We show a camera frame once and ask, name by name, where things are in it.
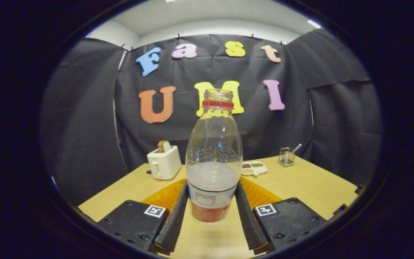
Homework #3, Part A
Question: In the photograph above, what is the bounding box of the white toaster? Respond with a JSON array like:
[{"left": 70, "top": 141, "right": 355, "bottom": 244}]
[{"left": 147, "top": 145, "right": 182, "bottom": 180}]

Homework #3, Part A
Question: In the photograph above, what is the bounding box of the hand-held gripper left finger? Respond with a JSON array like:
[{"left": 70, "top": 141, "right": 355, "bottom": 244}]
[{"left": 97, "top": 180, "right": 189, "bottom": 256}]

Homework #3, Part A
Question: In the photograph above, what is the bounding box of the small glass jar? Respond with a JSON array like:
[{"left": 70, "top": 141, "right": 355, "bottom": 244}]
[{"left": 279, "top": 147, "right": 295, "bottom": 167}]

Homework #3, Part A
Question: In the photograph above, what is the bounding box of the clear plastic juice bottle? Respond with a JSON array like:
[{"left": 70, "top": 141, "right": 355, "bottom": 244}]
[{"left": 186, "top": 89, "right": 243, "bottom": 223}]

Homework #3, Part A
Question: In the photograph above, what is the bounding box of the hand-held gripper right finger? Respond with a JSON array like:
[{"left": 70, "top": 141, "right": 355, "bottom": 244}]
[{"left": 234, "top": 177, "right": 328, "bottom": 255}]

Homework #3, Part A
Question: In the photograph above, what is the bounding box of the white divided dish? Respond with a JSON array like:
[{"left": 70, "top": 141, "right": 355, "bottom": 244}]
[{"left": 241, "top": 161, "right": 268, "bottom": 176}]

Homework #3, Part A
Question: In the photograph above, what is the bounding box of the wooden table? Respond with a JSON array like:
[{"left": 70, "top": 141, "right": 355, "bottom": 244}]
[{"left": 78, "top": 155, "right": 359, "bottom": 259}]

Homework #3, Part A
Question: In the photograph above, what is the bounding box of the black backdrop cloth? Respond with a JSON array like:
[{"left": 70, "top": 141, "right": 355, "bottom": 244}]
[{"left": 39, "top": 28, "right": 383, "bottom": 207}]

